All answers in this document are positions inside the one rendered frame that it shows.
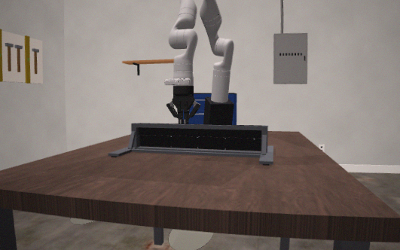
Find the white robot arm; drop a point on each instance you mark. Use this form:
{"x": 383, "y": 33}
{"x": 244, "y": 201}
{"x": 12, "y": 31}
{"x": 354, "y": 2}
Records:
{"x": 187, "y": 39}

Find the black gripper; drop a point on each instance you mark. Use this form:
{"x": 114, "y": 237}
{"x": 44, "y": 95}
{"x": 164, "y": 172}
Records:
{"x": 183, "y": 98}

